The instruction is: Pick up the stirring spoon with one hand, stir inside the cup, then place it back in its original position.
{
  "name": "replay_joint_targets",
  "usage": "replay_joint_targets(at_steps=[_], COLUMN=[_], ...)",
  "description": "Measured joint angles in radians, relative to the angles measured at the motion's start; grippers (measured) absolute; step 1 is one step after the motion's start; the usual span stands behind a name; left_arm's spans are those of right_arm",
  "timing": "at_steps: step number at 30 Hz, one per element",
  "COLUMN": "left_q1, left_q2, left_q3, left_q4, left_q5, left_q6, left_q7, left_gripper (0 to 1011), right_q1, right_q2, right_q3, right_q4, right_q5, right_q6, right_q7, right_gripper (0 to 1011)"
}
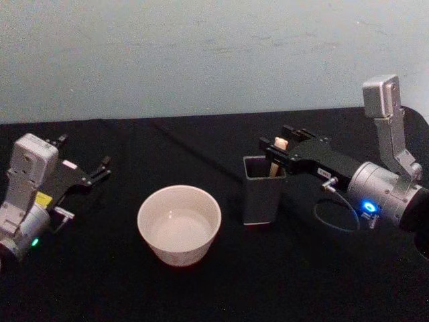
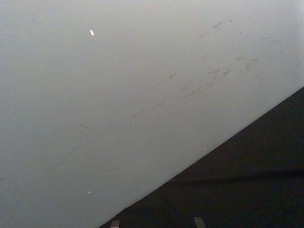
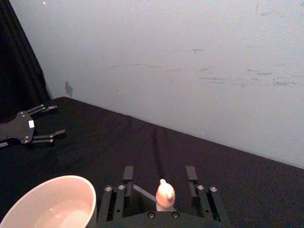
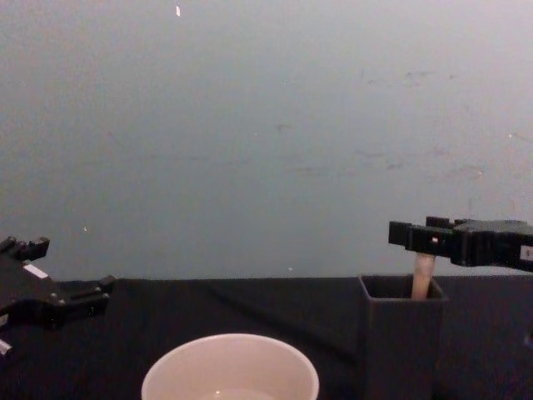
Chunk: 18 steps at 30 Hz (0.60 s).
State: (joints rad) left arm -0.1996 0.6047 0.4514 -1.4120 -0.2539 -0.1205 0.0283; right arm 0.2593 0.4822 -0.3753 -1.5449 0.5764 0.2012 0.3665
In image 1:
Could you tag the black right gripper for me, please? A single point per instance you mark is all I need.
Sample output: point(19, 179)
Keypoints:
point(321, 157)

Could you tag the dark grey square holder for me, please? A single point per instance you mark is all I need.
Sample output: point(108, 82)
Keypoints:
point(261, 201)

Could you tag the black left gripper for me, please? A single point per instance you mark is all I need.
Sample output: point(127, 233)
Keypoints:
point(70, 181)

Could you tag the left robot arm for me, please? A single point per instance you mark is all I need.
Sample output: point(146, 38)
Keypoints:
point(30, 161)

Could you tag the black table cloth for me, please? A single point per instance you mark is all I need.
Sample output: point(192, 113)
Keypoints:
point(100, 295)

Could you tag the white ceramic bowl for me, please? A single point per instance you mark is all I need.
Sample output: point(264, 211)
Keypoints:
point(174, 256)

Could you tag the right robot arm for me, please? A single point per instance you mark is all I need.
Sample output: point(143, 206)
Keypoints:
point(378, 188)

